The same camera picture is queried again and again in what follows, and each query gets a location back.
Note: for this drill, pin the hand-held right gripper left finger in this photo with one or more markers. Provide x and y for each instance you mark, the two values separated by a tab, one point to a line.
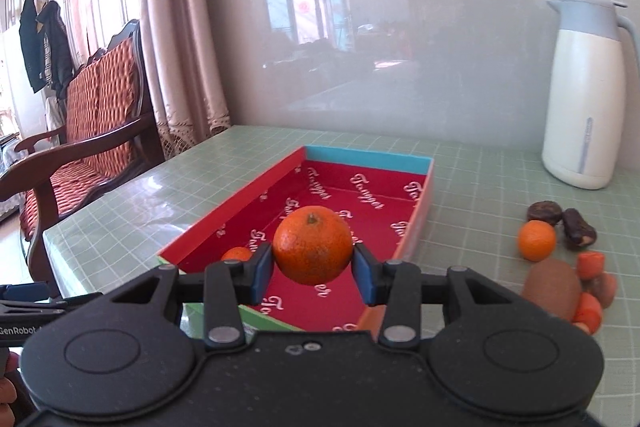
262	273

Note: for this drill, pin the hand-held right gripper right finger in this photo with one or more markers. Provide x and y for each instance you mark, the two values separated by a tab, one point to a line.
364	278

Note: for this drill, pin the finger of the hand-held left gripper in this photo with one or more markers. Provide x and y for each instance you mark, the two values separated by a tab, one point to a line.
25	292

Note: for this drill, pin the large orange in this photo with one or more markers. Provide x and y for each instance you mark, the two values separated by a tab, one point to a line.
312	244

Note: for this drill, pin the red cardboard box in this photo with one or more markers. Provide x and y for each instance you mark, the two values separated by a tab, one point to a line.
350	187

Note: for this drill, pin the small orange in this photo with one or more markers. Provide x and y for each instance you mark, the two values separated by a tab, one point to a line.
236	254
536	240

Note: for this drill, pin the person's left hand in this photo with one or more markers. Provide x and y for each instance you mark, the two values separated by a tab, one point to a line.
6	394

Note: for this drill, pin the red patterned seat cushion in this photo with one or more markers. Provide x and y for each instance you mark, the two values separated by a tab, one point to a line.
70	189

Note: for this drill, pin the green checked tablecloth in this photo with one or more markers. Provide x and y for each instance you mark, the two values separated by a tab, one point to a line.
475	187

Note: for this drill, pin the brown kiwi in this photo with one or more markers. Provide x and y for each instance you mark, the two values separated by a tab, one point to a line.
552	289

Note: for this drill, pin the dark wooden armchair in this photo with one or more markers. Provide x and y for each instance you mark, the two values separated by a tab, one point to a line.
125	127

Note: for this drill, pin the red patterned back cushion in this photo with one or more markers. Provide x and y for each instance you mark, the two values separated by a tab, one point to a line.
102	97

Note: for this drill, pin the small red-orange fruit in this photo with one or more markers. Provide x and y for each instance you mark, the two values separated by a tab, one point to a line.
587	313
591	264
607	291

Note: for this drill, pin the dark jacket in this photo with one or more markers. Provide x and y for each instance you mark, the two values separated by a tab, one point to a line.
57	52
31	42

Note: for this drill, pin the pink lace curtain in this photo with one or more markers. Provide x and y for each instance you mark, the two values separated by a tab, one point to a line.
180	32

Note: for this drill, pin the white thermos jug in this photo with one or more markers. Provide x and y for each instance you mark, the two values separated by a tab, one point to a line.
582	97

